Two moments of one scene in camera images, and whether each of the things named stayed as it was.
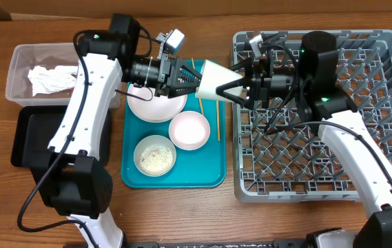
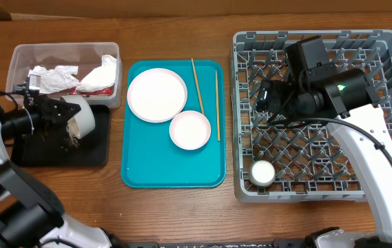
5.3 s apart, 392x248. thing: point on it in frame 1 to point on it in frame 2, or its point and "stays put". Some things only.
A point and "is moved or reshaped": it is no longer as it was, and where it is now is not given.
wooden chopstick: [218, 120] stays put
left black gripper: [168, 71] to [49, 108]
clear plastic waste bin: [45, 74] stays put
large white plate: [158, 109] stays put
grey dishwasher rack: [277, 158] stays put
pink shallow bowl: [189, 130] stays put
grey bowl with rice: [154, 156] is moved or reshaped
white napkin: [43, 80] stays put
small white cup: [213, 76] to [262, 173]
